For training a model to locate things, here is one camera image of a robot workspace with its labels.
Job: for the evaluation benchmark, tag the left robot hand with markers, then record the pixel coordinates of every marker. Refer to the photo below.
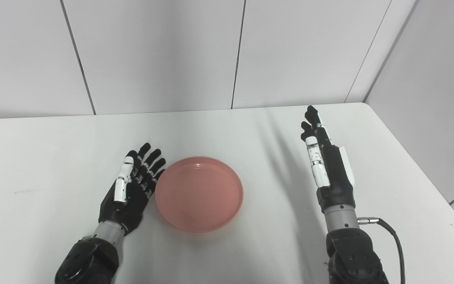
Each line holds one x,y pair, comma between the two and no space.
130,193

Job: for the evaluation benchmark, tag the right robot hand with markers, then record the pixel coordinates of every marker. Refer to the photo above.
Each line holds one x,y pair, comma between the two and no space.
329,169

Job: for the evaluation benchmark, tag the pink plate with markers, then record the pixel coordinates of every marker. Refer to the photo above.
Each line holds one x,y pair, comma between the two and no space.
199,193

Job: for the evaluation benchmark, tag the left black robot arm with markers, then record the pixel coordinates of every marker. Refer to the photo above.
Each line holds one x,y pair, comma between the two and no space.
89,260

